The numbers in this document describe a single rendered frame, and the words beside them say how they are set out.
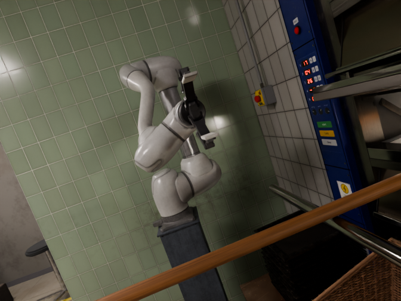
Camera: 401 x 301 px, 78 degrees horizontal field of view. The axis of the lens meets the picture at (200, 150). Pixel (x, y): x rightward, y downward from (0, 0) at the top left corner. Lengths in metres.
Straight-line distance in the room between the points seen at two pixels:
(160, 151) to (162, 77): 0.59
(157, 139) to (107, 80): 0.99
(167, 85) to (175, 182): 0.49
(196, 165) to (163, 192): 0.22
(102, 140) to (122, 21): 0.76
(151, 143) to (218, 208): 1.08
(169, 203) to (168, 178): 0.12
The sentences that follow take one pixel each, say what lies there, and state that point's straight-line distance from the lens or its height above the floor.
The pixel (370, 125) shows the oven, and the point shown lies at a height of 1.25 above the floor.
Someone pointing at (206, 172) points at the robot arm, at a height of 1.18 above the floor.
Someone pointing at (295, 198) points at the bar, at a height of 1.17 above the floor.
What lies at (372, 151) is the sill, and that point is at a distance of 1.03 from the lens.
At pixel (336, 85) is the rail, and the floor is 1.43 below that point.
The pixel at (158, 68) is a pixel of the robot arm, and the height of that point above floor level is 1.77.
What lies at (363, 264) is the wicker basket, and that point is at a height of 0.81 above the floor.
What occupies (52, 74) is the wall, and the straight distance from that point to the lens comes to 1.84.
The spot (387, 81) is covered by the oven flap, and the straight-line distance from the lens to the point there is 0.70.
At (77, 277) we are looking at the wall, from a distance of 2.02.
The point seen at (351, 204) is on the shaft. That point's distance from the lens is 0.62.
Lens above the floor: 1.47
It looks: 7 degrees down
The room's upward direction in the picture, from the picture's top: 19 degrees counter-clockwise
